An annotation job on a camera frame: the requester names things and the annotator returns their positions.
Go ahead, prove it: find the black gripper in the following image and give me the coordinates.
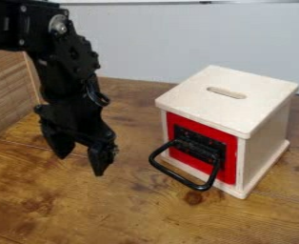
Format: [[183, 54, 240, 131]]
[[35, 74, 119, 176]]

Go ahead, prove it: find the black metal drawer handle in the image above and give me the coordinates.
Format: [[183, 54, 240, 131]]
[[150, 125, 228, 193]]

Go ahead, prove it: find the red drawer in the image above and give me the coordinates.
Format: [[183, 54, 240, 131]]
[[167, 112, 238, 185]]

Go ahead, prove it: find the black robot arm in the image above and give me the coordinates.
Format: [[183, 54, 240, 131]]
[[0, 0, 119, 176]]

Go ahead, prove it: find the wooden slatted panel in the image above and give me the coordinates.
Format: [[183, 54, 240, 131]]
[[0, 51, 41, 134]]

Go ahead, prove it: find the light wooden box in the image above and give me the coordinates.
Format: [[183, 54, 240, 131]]
[[155, 66, 299, 199]]

